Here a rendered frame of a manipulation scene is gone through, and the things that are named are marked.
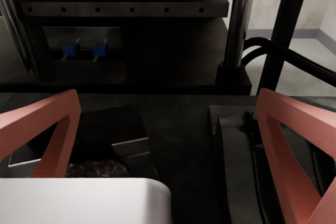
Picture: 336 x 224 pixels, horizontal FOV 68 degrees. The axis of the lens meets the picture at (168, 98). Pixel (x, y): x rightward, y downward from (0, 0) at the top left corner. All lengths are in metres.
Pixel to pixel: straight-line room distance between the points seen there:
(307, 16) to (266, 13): 0.50
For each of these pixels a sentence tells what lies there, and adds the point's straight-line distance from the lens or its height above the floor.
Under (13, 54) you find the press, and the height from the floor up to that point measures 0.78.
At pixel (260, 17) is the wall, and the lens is 3.31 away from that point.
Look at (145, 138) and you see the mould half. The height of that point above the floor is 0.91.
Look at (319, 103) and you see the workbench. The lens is 0.90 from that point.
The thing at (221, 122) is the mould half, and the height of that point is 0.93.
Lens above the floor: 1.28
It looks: 37 degrees down
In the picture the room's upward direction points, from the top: straight up
